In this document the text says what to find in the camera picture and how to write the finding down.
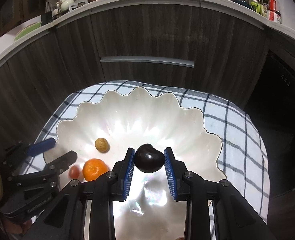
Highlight person's left hand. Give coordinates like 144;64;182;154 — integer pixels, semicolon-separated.
0;186;31;240

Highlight dark wood cabinet door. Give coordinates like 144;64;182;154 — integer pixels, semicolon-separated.
0;0;41;39

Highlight brown longan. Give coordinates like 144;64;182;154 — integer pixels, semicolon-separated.
95;137;109;153

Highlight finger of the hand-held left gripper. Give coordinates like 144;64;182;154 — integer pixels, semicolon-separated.
9;151;78;183
3;137;57;164

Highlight green dish tray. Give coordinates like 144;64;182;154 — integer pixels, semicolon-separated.
14;21;42;41

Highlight dark wood base cabinets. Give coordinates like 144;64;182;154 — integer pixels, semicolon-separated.
0;2;295;170

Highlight orange tangerine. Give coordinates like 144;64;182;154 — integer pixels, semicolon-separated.
82;158;109;182

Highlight black built-in dishwasher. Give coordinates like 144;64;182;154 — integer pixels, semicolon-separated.
245;50;295;198

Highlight white scalloped bowl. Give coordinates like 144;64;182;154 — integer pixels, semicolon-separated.
43;86;227;240

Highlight black knife block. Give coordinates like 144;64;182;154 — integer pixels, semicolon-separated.
44;2;55;23

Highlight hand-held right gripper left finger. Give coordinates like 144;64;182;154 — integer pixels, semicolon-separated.
20;147;136;240

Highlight white teapot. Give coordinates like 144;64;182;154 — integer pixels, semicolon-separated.
60;0;75;12

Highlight group of condiment bottles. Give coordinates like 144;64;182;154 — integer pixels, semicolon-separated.
245;0;283;24

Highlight blue checkered cloth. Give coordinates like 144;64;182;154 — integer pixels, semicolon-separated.
20;80;270;240

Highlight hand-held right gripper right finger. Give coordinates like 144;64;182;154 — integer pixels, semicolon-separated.
164;147;278;240

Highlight red grape tomato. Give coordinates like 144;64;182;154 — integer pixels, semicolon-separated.
69;165;81;179

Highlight dark purple plum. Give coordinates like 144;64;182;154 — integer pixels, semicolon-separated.
134;143;166;173

